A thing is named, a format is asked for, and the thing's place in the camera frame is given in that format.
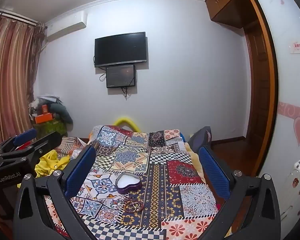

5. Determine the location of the striped brown cloth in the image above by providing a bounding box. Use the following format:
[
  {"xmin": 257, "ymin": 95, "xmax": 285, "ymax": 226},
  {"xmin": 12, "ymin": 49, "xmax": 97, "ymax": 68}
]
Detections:
[{"xmin": 55, "ymin": 137, "xmax": 87, "ymax": 158}]

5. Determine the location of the wooden overhead cabinet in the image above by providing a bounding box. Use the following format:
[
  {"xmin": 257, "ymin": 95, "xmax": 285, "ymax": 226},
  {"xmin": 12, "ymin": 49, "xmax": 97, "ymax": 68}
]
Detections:
[{"xmin": 205, "ymin": 0, "xmax": 253, "ymax": 29}]

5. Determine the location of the white air conditioner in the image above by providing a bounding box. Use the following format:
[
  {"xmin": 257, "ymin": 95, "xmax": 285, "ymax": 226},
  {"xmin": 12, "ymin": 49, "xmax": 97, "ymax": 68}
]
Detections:
[{"xmin": 45, "ymin": 11, "xmax": 87, "ymax": 42}]

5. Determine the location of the pile of bracelets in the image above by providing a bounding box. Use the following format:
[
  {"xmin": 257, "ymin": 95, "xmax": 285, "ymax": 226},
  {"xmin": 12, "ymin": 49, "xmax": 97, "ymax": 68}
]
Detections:
[{"xmin": 122, "ymin": 194, "xmax": 145, "ymax": 213}]

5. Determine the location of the pale yellow blanket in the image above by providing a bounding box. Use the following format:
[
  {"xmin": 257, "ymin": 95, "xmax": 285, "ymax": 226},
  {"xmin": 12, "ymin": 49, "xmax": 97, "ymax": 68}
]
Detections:
[{"xmin": 189, "ymin": 149, "xmax": 206, "ymax": 183}]

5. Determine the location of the black wall television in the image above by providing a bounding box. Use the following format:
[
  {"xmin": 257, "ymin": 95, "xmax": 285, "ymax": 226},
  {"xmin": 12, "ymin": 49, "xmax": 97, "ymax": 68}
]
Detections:
[{"xmin": 94, "ymin": 32, "xmax": 148, "ymax": 68}]

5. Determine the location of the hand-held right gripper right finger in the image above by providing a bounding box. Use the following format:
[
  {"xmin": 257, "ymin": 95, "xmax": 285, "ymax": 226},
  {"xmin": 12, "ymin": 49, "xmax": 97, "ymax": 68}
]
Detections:
[{"xmin": 199, "ymin": 146, "xmax": 282, "ymax": 240}]

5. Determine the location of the small black wall monitor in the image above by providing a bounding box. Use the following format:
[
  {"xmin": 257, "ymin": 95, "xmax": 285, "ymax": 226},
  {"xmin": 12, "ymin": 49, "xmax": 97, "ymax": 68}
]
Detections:
[{"xmin": 105, "ymin": 64, "xmax": 136, "ymax": 89}]

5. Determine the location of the orange box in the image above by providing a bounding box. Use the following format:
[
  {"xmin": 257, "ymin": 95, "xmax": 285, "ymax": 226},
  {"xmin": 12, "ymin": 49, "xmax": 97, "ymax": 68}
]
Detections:
[{"xmin": 33, "ymin": 114, "xmax": 55, "ymax": 124}]

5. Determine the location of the purple heart-shaped tin box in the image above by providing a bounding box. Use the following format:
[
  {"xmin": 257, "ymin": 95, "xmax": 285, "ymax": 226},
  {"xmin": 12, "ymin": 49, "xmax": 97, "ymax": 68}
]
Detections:
[{"xmin": 115, "ymin": 172, "xmax": 142, "ymax": 194}]

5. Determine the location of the striped red curtain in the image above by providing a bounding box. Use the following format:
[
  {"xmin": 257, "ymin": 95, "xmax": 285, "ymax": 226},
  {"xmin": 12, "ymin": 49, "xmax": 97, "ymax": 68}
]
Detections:
[{"xmin": 0, "ymin": 11, "xmax": 46, "ymax": 145}]

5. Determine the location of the yellow cloth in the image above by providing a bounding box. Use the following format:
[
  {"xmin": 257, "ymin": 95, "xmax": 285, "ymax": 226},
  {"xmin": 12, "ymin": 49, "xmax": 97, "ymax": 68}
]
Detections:
[{"xmin": 34, "ymin": 151, "xmax": 71, "ymax": 178}]

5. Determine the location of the wooden door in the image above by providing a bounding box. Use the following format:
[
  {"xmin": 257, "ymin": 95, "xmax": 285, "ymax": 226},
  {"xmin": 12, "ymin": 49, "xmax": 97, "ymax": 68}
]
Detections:
[{"xmin": 244, "ymin": 20, "xmax": 271, "ymax": 144}]

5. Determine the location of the patchwork printed blanket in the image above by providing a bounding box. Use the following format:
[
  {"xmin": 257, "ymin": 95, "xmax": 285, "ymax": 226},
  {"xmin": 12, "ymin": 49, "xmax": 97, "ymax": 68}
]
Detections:
[{"xmin": 44, "ymin": 124, "xmax": 232, "ymax": 240}]

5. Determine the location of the dark green cloth bundle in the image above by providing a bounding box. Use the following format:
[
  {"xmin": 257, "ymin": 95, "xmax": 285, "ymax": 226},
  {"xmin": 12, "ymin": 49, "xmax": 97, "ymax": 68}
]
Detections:
[{"xmin": 49, "ymin": 102, "xmax": 73, "ymax": 125}]

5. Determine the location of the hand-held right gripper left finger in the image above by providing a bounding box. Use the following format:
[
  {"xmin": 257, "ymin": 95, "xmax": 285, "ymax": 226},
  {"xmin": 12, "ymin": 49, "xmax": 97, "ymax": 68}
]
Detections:
[{"xmin": 14, "ymin": 145, "xmax": 97, "ymax": 240}]

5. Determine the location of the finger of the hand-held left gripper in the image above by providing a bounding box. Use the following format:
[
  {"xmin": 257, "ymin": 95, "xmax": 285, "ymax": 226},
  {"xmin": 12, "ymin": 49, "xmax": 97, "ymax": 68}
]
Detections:
[
  {"xmin": 0, "ymin": 131, "xmax": 63, "ymax": 165},
  {"xmin": 0, "ymin": 128, "xmax": 38, "ymax": 156}
]

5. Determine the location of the dark blue bag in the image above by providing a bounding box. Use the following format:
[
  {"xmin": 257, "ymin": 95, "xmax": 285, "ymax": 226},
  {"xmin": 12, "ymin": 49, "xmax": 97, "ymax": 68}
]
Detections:
[{"xmin": 188, "ymin": 126, "xmax": 212, "ymax": 153}]

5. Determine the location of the white suitcase with stickers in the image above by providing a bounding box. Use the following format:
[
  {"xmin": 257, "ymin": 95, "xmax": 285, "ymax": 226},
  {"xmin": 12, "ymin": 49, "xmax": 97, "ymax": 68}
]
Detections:
[{"xmin": 282, "ymin": 151, "xmax": 300, "ymax": 217}]

